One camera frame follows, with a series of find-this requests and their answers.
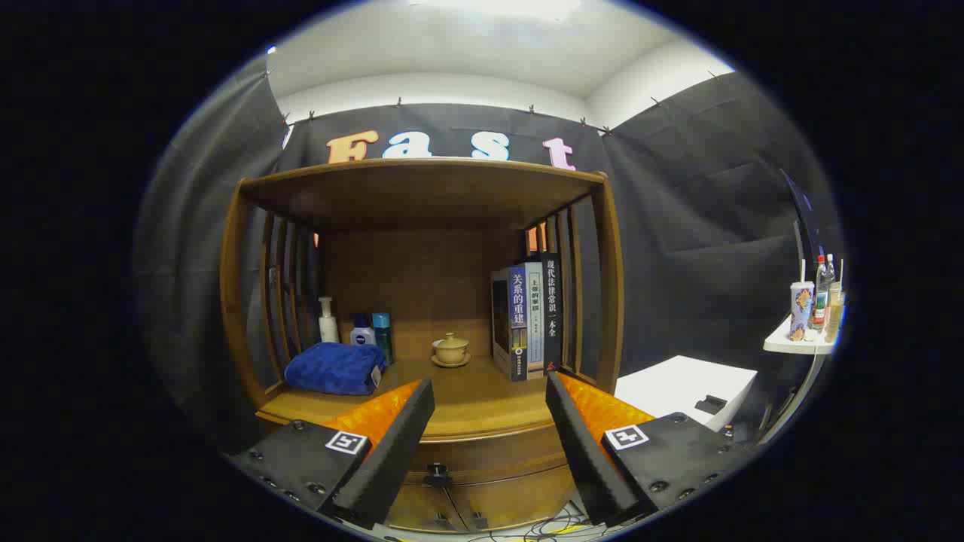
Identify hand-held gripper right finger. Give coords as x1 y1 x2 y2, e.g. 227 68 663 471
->
545 370 754 528

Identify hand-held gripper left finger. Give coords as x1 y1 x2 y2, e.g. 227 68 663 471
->
224 378 436 529

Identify wooden drawer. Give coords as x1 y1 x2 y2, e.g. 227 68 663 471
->
403 428 573 489

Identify wooden countertop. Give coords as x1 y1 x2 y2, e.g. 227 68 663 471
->
256 354 596 441

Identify wooden cabinet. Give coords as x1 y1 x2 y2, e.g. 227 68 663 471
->
218 157 626 534

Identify blue folded towel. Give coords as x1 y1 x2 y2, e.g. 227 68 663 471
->
285 343 389 396

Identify white box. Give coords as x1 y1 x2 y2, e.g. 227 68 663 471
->
614 355 758 434

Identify beige lidded tea cup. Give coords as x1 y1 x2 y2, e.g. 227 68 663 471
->
432 332 470 365

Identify teal bottle with blue cap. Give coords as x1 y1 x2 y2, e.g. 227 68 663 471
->
372 312 394 366

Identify white pump bottle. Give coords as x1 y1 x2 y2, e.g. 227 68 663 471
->
317 297 340 345

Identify blue spine book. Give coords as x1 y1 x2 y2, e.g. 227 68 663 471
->
508 263 529 382

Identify black spine book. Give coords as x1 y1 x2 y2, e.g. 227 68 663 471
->
541 253 564 371

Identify white side shelf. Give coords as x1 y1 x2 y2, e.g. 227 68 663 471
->
761 312 838 445

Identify patterned paper cup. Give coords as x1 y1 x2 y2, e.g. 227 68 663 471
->
789 260 816 342

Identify clear bottle with red label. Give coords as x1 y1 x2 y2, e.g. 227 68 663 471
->
812 254 831 333

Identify amber bottle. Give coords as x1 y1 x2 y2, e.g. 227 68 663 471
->
825 282 846 344

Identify floor cables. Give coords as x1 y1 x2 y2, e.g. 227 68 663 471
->
482 503 596 542

